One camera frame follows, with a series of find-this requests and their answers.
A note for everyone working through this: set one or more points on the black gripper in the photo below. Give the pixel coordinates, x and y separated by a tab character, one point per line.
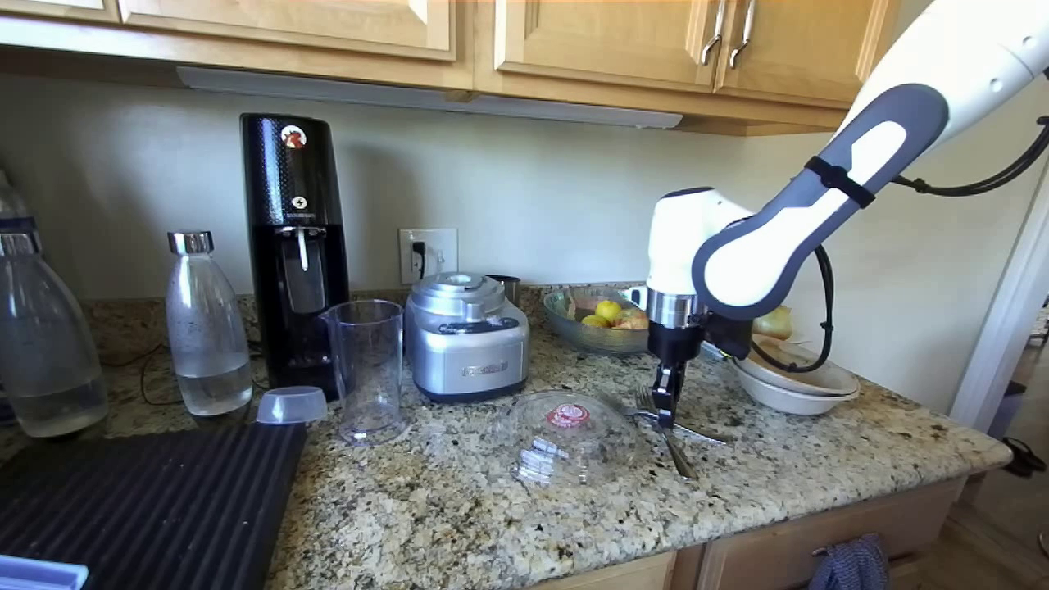
677	347

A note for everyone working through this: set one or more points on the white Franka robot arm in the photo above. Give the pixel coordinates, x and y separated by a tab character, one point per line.
765	251

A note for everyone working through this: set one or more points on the glass fruit bowl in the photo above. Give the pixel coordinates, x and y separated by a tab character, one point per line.
592	338

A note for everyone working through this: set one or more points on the clear glass bowl pink label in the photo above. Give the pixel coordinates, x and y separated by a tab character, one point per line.
574	436

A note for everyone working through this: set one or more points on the orange fruit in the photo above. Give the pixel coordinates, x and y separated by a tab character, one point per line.
632	323

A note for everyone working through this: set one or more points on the yellow lemon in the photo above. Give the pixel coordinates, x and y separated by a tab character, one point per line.
593	323
606	308

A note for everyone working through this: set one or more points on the large yellow onion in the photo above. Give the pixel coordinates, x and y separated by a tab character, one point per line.
774	320

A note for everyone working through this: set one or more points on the wooden lower cabinets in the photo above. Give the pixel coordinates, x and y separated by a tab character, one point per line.
765	546

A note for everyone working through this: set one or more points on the wooden cabinets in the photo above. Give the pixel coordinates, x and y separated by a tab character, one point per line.
765	546
330	27

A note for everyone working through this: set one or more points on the silver kitchen appliance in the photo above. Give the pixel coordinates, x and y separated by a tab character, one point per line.
466	344

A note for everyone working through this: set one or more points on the dark hanging towel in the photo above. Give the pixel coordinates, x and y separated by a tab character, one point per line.
851	563

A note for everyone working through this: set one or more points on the black power plug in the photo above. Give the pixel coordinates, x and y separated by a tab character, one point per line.
416	260

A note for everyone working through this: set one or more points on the small clear plastic lid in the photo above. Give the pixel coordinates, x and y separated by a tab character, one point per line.
290	408

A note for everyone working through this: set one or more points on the black soda maker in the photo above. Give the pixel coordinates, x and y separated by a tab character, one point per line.
294	251

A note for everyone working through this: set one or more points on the clear bottle silver cap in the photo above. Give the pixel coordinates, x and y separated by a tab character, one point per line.
208	329

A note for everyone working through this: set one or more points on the wooden upper cabinets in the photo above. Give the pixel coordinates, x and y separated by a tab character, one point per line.
330	27

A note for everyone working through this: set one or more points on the black ribbed drying mat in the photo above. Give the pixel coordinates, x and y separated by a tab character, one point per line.
141	502

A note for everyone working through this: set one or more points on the large clear bottle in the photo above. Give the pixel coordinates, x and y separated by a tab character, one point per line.
43	347

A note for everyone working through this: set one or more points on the pale blue container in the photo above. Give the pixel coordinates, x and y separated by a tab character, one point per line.
36	575

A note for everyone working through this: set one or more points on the white wall outlet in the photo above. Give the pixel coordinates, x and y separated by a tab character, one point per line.
440	251

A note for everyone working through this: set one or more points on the white door frame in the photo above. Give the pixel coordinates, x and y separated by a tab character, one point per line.
1001	315

